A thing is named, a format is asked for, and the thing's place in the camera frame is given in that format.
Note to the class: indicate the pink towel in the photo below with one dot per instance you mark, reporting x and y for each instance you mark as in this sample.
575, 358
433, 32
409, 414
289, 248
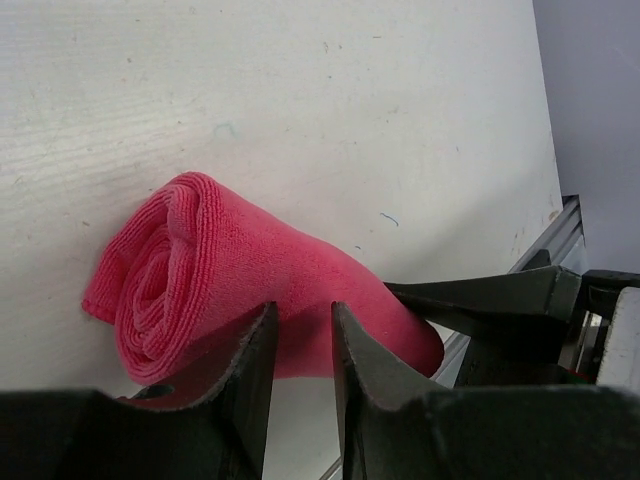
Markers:
195, 257

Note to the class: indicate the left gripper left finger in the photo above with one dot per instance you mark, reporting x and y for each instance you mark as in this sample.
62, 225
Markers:
206, 421

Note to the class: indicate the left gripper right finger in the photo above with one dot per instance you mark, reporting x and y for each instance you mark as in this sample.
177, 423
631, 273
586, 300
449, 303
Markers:
395, 423

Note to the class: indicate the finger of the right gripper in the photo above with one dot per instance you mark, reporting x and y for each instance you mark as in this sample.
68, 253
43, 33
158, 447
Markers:
517, 323

